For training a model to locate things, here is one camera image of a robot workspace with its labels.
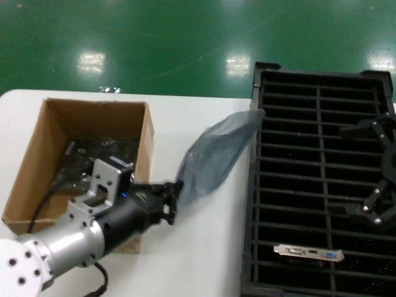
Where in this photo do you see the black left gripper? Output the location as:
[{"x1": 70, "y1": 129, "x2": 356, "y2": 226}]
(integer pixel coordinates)
[{"x1": 92, "y1": 181, "x2": 184, "y2": 253}]

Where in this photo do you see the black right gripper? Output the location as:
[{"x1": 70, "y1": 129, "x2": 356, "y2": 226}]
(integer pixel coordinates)
[{"x1": 329, "y1": 113, "x2": 396, "y2": 235}]

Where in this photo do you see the grey antistatic bag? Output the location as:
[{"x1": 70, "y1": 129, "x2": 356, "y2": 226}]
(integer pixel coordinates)
[{"x1": 176, "y1": 108, "x2": 267, "y2": 207}]

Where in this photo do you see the graphics card with silver bracket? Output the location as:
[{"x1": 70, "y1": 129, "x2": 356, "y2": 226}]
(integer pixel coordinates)
[{"x1": 273, "y1": 243, "x2": 345, "y2": 267}]

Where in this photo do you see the black slotted container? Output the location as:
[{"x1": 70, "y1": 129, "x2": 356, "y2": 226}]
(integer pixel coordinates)
[{"x1": 240, "y1": 61, "x2": 396, "y2": 295}]

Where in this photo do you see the bagged graphics card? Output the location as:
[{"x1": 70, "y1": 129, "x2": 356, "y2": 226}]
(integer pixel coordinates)
[{"x1": 55, "y1": 137, "x2": 140, "y2": 191}]

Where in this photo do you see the brown cardboard box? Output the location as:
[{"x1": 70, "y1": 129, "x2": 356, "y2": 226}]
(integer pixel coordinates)
[{"x1": 1, "y1": 98, "x2": 157, "y2": 254}]

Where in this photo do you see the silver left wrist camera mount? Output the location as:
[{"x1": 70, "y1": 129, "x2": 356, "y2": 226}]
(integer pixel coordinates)
[{"x1": 67, "y1": 156, "x2": 134, "y2": 230}]

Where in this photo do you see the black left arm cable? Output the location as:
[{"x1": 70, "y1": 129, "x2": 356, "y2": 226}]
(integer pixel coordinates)
[{"x1": 29, "y1": 181, "x2": 110, "y2": 297}]

